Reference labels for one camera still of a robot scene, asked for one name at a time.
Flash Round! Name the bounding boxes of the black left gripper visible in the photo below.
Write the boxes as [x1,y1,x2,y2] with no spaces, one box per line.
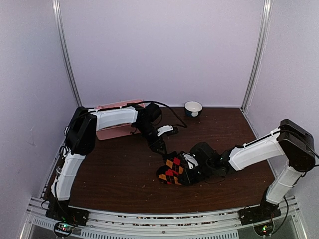
[135,122,167,156]

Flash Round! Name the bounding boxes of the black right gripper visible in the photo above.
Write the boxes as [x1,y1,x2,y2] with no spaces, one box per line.
[178,162,214,187]

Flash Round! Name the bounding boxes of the black red yellow argyle sock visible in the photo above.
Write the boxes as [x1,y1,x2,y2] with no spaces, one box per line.
[156,151,194,186]

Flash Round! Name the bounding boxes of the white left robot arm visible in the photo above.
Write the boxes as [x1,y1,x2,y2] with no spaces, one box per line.
[49,102,173,221]

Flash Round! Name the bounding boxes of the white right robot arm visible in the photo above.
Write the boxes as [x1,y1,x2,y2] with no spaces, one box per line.
[178,119,317,220]

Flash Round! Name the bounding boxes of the pink divided organizer tray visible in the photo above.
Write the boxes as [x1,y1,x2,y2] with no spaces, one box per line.
[96,108,137,140]

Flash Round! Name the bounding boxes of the dark blue white bowl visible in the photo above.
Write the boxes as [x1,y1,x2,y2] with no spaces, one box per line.
[184,101,203,118]

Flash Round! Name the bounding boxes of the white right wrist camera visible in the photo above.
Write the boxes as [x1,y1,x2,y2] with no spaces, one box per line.
[182,153,198,170]

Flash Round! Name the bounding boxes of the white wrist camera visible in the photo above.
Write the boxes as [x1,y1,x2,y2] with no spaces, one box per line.
[182,153,198,170]
[157,125,178,137]

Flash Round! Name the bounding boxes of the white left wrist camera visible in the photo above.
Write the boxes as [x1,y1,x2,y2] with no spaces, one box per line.
[157,125,178,137]

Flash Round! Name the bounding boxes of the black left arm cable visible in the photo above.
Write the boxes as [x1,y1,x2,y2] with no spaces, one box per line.
[127,100,188,129]

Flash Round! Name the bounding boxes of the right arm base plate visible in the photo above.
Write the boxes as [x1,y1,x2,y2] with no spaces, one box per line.
[238,205,281,225]

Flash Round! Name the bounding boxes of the front aluminium rail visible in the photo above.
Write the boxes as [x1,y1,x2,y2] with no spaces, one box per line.
[18,196,310,239]

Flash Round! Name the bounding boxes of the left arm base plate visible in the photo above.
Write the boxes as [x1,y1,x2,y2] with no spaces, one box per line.
[45,204,89,226]

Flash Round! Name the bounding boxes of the left aluminium frame post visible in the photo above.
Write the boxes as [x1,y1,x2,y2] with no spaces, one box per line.
[52,0,83,107]

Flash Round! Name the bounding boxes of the aluminium frame post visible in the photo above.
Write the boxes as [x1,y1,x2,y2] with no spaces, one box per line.
[52,0,83,107]
[241,0,273,113]

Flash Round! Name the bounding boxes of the right aluminium frame post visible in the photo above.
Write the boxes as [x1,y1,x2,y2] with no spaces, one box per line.
[241,0,273,113]

